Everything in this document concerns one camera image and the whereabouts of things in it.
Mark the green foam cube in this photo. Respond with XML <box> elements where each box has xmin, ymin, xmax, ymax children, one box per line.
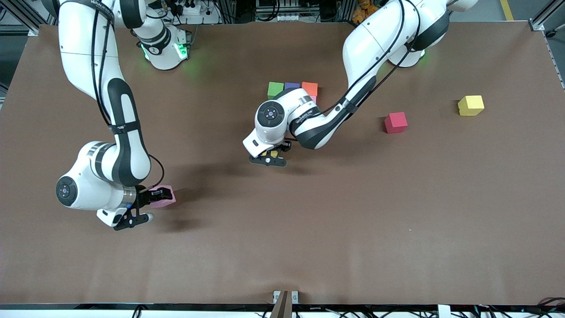
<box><xmin>267</xmin><ymin>81</ymin><xmax>285</xmax><ymax>101</ymax></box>

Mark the red foam cube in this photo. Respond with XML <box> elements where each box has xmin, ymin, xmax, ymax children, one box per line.
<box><xmin>384</xmin><ymin>112</ymin><xmax>409</xmax><ymax>134</ymax></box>

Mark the brown table mat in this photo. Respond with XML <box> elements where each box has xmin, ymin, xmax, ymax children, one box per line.
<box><xmin>0</xmin><ymin>22</ymin><xmax>565</xmax><ymax>305</ymax></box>

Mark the black equipment rack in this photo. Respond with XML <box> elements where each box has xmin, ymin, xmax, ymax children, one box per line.
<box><xmin>221</xmin><ymin>0</ymin><xmax>354</xmax><ymax>23</ymax></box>

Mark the white power strip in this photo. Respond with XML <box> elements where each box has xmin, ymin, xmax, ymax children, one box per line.
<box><xmin>170</xmin><ymin>0</ymin><xmax>221</xmax><ymax>25</ymax></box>

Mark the orange object pile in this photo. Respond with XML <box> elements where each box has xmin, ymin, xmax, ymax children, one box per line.
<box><xmin>352</xmin><ymin>0</ymin><xmax>380</xmax><ymax>23</ymax></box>

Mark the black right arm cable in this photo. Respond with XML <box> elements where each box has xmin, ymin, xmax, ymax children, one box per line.
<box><xmin>147</xmin><ymin>154</ymin><xmax>166</xmax><ymax>189</ymax></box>

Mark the grey camera mounting post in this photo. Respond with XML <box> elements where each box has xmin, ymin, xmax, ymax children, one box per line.
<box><xmin>270</xmin><ymin>290</ymin><xmax>300</xmax><ymax>318</ymax></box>

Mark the aluminium frame profile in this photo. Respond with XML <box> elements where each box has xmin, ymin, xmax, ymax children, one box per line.
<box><xmin>0</xmin><ymin>0</ymin><xmax>60</xmax><ymax>37</ymax></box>
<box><xmin>527</xmin><ymin>0</ymin><xmax>565</xmax><ymax>31</ymax></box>

